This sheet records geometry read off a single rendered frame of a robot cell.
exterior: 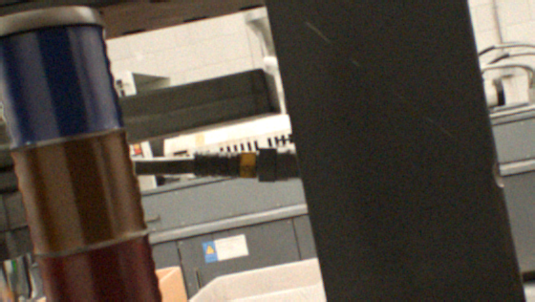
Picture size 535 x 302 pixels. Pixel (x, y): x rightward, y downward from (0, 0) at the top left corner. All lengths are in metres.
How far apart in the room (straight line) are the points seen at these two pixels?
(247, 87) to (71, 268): 0.24
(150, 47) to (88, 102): 6.98
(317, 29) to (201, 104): 0.08
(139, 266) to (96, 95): 0.06
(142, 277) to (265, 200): 4.78
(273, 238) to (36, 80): 4.81
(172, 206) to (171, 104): 4.68
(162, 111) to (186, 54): 6.67
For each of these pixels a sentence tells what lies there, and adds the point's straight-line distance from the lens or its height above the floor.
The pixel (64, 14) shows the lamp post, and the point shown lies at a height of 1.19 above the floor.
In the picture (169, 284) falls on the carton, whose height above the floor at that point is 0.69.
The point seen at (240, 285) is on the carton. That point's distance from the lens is 3.36.
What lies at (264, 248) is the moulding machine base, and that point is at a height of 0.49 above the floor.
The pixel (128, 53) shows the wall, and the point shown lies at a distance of 7.31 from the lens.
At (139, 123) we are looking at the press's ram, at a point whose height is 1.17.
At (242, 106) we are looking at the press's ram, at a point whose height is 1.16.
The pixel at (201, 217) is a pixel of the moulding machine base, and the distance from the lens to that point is 5.15.
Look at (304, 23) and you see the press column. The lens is 0.47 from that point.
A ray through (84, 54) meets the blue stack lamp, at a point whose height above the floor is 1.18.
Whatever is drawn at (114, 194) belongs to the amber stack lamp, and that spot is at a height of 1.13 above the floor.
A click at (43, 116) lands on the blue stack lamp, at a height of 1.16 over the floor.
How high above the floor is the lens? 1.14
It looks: 3 degrees down
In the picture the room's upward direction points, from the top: 12 degrees counter-clockwise
